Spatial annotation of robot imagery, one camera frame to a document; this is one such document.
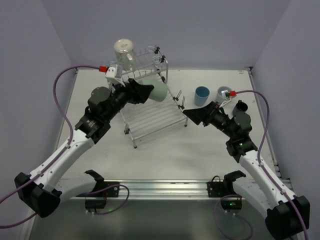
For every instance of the black controller box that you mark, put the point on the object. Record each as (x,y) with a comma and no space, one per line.
(95,204)
(231,205)

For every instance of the aluminium mounting rail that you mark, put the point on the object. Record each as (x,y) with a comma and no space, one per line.
(150,188)

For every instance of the light blue cup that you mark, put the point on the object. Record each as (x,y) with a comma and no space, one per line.
(201,95)

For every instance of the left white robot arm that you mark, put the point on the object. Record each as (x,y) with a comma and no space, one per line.
(38,189)

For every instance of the large glass mug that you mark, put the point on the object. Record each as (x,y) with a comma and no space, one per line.
(125,54)

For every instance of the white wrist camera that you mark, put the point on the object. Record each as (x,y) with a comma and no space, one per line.
(227,96)
(114,74)

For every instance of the silver wire dish rack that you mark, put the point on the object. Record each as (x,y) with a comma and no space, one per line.
(144,120)

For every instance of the left black controller box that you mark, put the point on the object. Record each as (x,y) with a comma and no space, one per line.
(95,204)

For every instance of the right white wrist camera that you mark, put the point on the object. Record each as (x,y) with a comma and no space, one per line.
(227,96)

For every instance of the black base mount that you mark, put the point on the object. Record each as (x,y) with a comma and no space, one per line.
(217,187)
(112,191)

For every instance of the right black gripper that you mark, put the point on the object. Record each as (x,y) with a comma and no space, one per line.
(206,115)

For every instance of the white ceramic mug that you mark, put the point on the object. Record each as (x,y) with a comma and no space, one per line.
(219,98)

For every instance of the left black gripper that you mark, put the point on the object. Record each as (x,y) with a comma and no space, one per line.
(130,91)

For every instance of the dark blue ceramic mug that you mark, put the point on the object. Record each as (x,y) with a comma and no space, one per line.
(240,107)

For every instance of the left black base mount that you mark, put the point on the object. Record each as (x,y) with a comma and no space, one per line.
(112,191)

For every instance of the right black controller box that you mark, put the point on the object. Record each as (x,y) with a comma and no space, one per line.
(231,205)

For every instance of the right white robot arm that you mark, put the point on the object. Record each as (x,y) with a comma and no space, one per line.
(285,214)

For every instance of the green cup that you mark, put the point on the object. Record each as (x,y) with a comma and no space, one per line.
(160,90)

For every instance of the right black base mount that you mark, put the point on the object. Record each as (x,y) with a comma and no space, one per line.
(217,187)

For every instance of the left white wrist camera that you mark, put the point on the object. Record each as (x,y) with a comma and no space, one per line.
(114,74)

